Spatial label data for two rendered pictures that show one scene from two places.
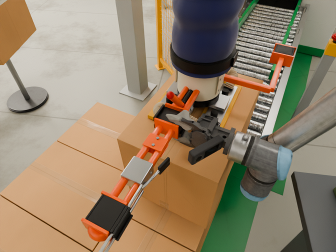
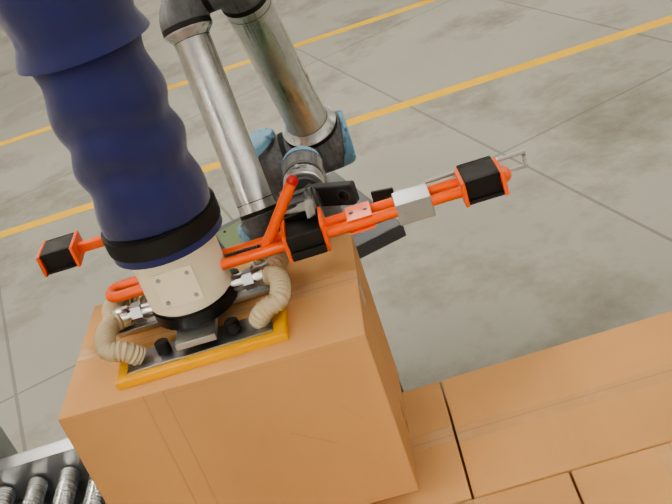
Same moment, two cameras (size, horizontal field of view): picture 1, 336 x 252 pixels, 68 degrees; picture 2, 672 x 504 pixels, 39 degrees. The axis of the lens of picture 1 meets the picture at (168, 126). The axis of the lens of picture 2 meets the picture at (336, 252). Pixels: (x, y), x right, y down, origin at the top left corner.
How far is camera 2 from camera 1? 1.90 m
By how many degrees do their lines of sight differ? 83
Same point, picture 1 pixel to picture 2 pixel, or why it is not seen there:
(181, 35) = (188, 174)
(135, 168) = (410, 195)
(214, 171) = (336, 241)
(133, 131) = (334, 330)
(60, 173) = not seen: outside the picture
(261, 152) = (307, 157)
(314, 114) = (239, 131)
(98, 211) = (483, 172)
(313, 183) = not seen: hidden behind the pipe
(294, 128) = (250, 162)
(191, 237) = (422, 396)
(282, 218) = not seen: hidden behind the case
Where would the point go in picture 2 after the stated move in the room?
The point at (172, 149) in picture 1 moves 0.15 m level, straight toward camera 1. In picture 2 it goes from (332, 282) to (393, 246)
